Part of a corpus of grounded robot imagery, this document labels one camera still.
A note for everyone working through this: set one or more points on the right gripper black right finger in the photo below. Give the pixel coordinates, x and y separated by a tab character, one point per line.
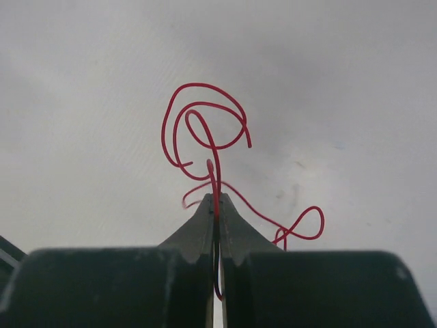
264	286

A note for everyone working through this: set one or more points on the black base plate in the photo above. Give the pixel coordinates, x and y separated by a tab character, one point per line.
10	255

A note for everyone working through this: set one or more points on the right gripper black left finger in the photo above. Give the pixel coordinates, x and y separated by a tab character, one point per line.
168	285

